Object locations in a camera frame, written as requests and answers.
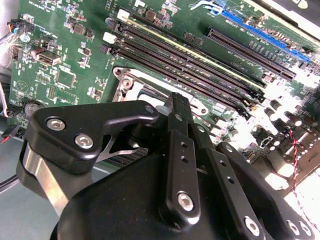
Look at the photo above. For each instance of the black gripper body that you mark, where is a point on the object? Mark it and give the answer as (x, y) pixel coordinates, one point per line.
(120, 207)

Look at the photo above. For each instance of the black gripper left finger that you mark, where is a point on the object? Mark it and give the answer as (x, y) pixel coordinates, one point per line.
(75, 120)

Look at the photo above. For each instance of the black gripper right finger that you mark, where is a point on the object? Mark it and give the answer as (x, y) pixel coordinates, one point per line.
(226, 172)

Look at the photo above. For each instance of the metal socket cover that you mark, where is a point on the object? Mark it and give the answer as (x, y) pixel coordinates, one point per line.
(155, 82)

